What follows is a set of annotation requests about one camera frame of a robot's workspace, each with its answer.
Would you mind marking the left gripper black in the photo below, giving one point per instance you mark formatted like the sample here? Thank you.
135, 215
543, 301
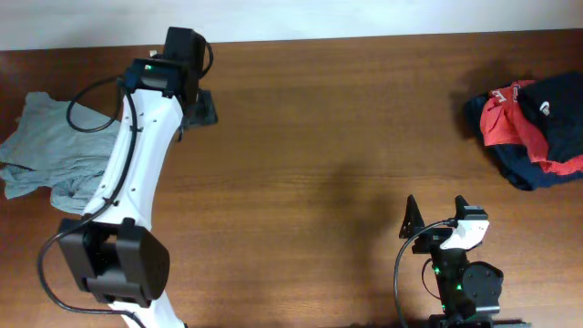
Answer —
206, 113

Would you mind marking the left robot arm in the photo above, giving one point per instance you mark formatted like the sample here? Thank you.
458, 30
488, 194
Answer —
111, 251

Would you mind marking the black t-shirt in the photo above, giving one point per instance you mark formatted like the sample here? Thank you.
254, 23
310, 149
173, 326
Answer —
554, 106

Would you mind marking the navy blue garment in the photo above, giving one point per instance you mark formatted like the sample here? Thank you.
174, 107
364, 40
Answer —
511, 160

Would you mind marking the grey t-shirt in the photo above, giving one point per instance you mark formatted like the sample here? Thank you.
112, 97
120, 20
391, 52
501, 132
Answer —
46, 152

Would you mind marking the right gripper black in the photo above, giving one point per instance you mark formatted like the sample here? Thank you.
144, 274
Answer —
413, 222

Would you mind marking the red printed t-shirt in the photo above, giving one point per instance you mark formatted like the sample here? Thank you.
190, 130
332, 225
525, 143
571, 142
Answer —
502, 123

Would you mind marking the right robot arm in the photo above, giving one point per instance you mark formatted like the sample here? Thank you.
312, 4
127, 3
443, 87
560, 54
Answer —
468, 291

